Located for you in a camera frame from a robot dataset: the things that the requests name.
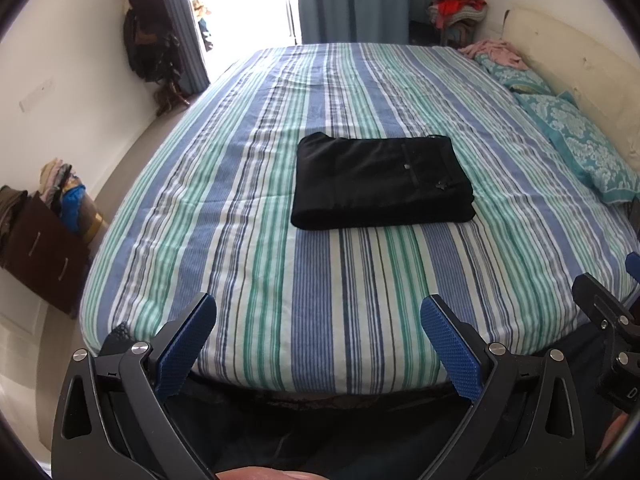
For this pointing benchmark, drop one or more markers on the grey-blue curtain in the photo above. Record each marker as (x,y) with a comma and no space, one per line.
(380,0)
(185,50)

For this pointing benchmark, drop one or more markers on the brown drawer cabinet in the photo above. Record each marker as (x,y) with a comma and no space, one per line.
(45,260)

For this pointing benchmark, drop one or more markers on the person's right hand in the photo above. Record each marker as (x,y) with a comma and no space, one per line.
(612,435)

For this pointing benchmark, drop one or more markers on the dark bags hanging on wall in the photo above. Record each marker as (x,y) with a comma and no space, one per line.
(147,25)

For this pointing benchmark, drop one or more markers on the pile of colourful clothes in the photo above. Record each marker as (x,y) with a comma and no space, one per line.
(70,195)

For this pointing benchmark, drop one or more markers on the person's left hand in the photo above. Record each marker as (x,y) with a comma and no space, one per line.
(265,467)

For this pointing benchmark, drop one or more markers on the cream headboard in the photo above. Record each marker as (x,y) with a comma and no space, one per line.
(570,55)

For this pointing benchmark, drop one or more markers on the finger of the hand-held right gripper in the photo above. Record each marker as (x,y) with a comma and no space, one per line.
(597,305)
(634,266)

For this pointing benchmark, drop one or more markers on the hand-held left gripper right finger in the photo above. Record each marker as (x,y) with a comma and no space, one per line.
(450,345)

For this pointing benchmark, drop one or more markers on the bed with striped sheet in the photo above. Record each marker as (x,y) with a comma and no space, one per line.
(350,285)

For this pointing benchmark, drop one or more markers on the olive green garment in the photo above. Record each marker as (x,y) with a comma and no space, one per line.
(11,210)

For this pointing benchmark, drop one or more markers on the red and grey blanket pile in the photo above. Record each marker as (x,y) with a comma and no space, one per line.
(457,7)

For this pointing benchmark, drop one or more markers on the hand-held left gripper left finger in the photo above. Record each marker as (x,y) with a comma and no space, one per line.
(186,344)

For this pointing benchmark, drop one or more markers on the pink cloth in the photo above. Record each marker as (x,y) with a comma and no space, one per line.
(495,52)

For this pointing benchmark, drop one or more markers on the black pants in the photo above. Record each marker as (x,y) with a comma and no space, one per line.
(380,180)

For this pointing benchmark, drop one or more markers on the teal floral pillow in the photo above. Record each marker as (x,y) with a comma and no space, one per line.
(580,145)
(515,75)

